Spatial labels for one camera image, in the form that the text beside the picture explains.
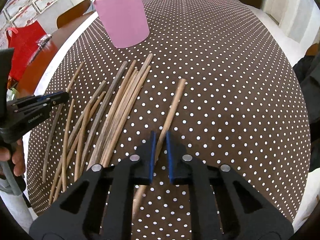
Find light wooden chopstick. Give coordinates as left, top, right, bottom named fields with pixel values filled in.
left=132, top=79, right=186, bottom=220

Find dark curved chopstick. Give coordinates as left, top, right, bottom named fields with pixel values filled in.
left=42, top=61, right=84, bottom=183

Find person's left hand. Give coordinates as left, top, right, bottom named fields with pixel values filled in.
left=0, top=138, right=25, bottom=177

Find red gift bag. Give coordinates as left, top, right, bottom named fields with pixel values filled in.
left=6, top=21, right=47, bottom=81

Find clear plastic packet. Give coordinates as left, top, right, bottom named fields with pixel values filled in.
left=36, top=34, right=52, bottom=49

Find dark wooden chopstick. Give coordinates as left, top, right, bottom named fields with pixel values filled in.
left=80, top=61, right=127, bottom=174

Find brown wooden chair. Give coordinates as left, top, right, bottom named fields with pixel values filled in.
left=56, top=0, right=91, bottom=29

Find pink cylindrical utensil holder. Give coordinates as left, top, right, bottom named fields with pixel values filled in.
left=92, top=0, right=150, bottom=48

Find brown polka dot tablecloth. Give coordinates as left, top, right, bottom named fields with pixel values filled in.
left=28, top=0, right=310, bottom=239

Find dark jacket on chair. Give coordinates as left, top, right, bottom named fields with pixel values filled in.
left=293, top=53, right=320, bottom=172

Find framed certificate on wall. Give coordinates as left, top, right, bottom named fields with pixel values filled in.
left=4, top=0, right=30, bottom=20
left=32, top=0, right=58, bottom=14

